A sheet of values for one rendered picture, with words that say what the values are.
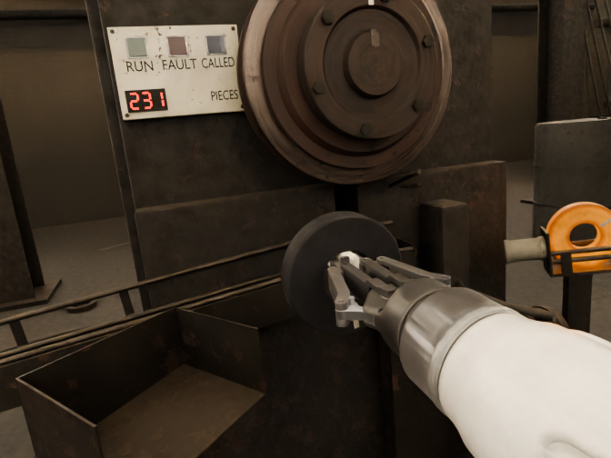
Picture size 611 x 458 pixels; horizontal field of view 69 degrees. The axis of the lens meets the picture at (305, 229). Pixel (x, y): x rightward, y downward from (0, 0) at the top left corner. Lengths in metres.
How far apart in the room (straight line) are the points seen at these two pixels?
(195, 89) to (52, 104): 6.13
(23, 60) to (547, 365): 7.13
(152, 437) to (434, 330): 0.51
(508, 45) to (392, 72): 8.66
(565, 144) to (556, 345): 3.30
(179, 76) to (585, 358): 0.90
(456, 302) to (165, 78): 0.81
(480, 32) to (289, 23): 0.61
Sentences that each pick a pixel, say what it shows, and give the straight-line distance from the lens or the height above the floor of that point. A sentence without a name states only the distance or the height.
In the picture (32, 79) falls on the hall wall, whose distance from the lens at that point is 7.18.
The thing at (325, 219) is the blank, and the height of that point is 0.90.
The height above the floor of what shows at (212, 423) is 0.60.
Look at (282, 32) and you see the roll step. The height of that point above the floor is 1.19.
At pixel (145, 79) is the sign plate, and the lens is 1.02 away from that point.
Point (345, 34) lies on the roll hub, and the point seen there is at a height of 1.17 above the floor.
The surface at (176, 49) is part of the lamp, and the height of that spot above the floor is 1.19.
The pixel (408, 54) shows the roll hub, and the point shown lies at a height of 1.13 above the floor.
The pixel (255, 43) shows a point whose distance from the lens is 0.92.
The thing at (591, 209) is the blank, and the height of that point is 0.77.
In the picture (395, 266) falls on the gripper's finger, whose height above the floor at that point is 0.85.
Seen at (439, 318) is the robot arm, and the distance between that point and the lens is 0.34.
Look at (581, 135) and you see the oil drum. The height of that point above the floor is 0.79.
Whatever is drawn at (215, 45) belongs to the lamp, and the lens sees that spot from 1.04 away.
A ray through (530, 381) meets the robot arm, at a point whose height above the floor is 0.87.
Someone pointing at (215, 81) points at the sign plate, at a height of 1.13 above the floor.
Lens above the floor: 1.01
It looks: 13 degrees down
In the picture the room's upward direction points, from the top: 5 degrees counter-clockwise
